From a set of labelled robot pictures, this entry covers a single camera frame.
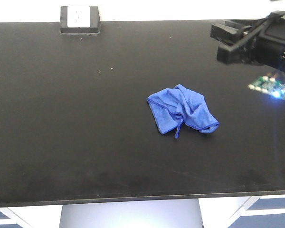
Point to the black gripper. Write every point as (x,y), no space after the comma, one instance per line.
(266,48)

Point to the blue microfiber cloth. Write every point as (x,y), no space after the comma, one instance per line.
(173,107)

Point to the green circuit board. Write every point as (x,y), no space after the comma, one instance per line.
(270,86)

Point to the black white power outlet box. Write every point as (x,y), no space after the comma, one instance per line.
(79,20)

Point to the right blue cabinet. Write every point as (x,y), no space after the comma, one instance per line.
(266,211)

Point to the blue cabinet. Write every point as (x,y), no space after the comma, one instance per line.
(30,217)
(266,211)

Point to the left blue cabinet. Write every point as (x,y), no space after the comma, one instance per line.
(30,217)

